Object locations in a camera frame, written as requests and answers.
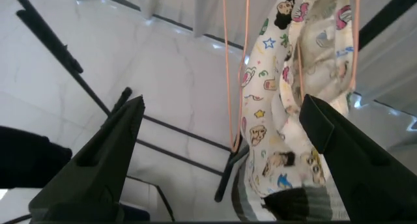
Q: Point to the white laundry basket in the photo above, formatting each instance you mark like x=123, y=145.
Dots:
x=319, y=201

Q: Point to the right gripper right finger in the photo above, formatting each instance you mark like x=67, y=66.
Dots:
x=365, y=172

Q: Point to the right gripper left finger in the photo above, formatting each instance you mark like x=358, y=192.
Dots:
x=97, y=172

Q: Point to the black garment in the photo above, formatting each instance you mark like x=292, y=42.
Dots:
x=29, y=159

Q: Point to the cream printed garment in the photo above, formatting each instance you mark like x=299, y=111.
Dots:
x=270, y=97

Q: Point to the black clothes rack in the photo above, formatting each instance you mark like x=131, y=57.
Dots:
x=65, y=58

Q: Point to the white curtain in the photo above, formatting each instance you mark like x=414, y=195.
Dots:
x=195, y=9

